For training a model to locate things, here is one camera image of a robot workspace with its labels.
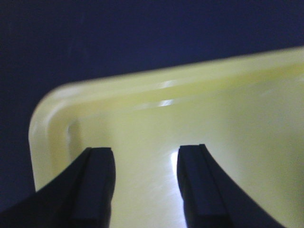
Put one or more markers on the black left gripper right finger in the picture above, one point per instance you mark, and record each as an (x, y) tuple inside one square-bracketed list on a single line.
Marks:
[(211, 199)]

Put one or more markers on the yellow plastic tray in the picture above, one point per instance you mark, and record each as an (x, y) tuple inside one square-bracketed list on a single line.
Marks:
[(248, 111)]

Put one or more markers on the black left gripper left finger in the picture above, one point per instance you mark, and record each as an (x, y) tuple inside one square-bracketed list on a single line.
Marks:
[(79, 197)]

